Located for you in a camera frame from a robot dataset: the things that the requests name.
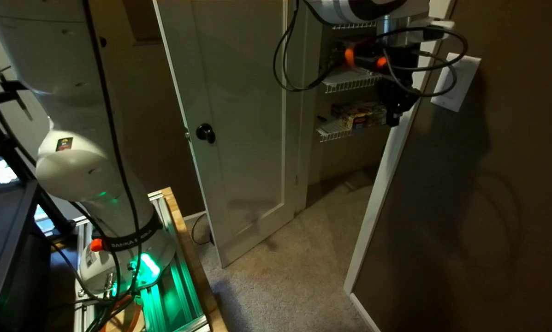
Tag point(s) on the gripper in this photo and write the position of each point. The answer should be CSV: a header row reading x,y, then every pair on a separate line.
x,y
398,80

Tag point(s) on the black door knob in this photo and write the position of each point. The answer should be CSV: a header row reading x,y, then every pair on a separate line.
x,y
206,133

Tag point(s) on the row of food boxes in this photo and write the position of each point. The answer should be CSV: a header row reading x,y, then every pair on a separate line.
x,y
359,115

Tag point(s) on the white wall switch plate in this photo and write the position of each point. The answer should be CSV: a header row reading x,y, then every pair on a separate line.
x,y
458,83

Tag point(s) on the black stand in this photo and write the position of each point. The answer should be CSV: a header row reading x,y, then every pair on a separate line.
x,y
8,143

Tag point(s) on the white panel door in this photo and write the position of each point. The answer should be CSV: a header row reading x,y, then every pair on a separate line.
x,y
239,115

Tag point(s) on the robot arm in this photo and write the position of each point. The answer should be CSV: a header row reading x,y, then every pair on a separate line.
x,y
68,92

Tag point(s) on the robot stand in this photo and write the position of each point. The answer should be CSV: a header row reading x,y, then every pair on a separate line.
x,y
183,295

